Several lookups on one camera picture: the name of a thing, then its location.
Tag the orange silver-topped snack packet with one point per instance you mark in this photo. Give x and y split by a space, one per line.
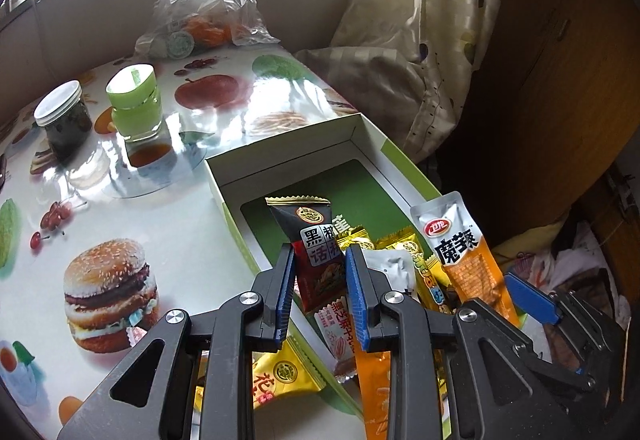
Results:
395 265

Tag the long gold snack bar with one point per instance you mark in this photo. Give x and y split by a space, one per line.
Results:
427 275

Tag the small yellow snack packet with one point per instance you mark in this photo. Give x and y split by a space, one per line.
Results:
356 238

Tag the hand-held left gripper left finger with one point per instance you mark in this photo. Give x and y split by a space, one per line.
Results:
286 302

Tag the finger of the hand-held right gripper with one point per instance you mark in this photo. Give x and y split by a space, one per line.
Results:
530 295

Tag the glass jar with green lid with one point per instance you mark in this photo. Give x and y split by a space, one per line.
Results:
135 105

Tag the clear jar with dark contents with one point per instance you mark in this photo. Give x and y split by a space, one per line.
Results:
62 120

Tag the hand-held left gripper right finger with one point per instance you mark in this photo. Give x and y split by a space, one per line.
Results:
357 302

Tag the dark red plum candy packet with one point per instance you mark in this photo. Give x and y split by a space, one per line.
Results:
315 260

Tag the white plastic bag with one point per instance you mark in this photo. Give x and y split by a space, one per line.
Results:
570 260

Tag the yellow peanut snack packet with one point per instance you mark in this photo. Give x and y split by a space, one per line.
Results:
280 377

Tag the orange white-topped snack packet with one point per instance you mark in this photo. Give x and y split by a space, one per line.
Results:
470 265

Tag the fruit print tablecloth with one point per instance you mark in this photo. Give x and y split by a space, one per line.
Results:
150 200

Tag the beige curtain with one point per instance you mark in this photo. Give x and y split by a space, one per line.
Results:
415 35

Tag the wooden cabinet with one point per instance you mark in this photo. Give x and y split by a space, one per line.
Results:
555 70

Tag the green white cardboard box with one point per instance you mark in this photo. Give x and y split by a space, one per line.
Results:
300 185

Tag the white brown nougat packet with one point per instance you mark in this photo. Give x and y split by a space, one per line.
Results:
336 327

